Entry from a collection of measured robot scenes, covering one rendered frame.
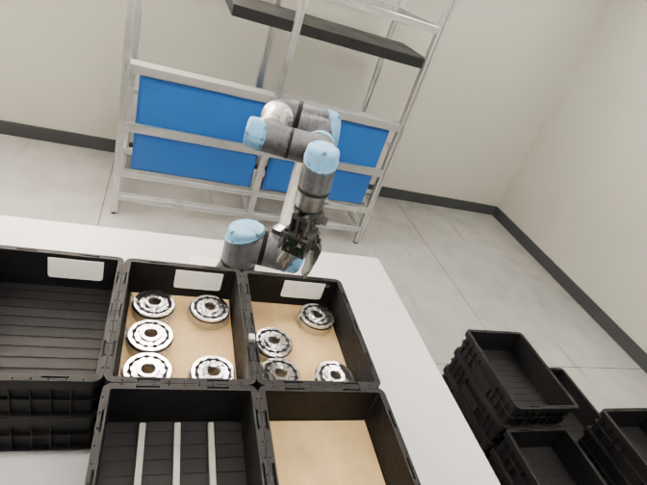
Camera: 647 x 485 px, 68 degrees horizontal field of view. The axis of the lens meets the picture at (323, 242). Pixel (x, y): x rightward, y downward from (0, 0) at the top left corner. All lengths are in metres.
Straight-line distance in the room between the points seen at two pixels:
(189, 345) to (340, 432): 0.42
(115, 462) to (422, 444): 0.79
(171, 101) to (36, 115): 1.36
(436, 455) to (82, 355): 0.93
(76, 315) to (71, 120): 2.77
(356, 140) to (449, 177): 1.72
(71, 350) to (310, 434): 0.56
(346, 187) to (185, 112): 1.14
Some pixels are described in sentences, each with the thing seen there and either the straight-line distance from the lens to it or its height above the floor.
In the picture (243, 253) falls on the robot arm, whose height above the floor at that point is 0.87.
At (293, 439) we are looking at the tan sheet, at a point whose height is 0.83.
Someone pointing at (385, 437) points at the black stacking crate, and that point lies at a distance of 1.14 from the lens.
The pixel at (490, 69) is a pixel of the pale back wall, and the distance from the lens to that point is 4.43.
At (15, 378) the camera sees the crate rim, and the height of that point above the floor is 0.93.
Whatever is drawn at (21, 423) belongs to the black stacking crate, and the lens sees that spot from 1.15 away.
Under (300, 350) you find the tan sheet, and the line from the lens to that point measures 1.31.
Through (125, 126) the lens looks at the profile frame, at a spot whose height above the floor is 0.59.
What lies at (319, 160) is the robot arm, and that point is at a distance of 1.04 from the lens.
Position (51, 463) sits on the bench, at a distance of 1.22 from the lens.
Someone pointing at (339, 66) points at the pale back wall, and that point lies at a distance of 3.89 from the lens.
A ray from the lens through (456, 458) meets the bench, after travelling 1.47.
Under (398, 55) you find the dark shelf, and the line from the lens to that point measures 3.08.
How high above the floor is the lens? 1.73
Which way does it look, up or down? 30 degrees down
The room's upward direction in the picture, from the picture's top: 20 degrees clockwise
